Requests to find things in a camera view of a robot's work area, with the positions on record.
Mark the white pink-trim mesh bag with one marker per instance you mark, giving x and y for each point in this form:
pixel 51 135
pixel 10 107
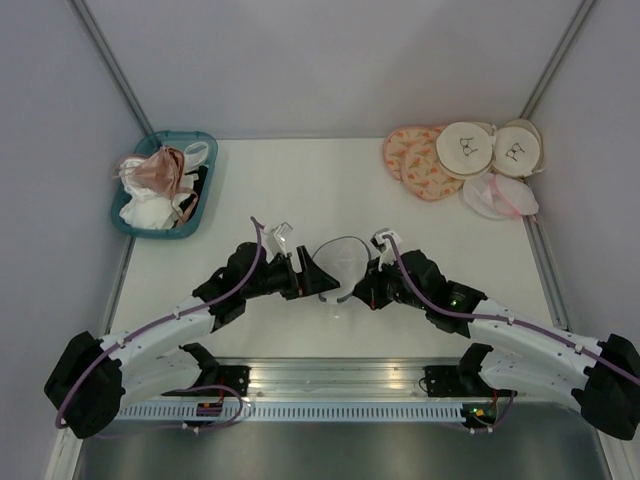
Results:
pixel 497 197

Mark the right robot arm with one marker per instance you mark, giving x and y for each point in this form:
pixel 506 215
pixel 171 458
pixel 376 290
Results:
pixel 599 379

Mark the white garments in basket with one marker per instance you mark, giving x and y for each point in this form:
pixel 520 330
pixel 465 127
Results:
pixel 145 212

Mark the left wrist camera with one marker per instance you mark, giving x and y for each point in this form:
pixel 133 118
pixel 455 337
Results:
pixel 277 239

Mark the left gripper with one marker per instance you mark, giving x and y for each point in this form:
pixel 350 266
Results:
pixel 310 280

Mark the cream bag with glasses print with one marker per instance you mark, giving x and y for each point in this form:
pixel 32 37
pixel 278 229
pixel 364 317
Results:
pixel 466 149

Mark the white mesh laundry bag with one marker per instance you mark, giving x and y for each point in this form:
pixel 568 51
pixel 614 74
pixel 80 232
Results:
pixel 345 258

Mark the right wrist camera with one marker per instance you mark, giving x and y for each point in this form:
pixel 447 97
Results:
pixel 384 241

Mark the aluminium front rail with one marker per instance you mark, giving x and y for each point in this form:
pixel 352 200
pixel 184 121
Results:
pixel 307 379

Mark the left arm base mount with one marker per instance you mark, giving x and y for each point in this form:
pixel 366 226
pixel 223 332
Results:
pixel 236 377

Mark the white slotted cable duct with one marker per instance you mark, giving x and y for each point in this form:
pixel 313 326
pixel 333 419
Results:
pixel 296 412

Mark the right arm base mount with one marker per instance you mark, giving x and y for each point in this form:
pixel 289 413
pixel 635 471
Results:
pixel 442 381

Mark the teal plastic basket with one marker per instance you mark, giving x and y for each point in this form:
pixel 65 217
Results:
pixel 164 185

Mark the pink satin bra in basket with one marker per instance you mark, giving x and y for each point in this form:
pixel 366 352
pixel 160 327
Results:
pixel 160 172

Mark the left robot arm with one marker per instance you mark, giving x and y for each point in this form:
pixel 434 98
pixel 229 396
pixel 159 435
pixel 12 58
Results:
pixel 95 378

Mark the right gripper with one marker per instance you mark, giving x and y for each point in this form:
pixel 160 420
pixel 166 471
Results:
pixel 368 290

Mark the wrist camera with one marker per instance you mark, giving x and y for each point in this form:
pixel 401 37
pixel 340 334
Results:
pixel 384 241
pixel 277 239

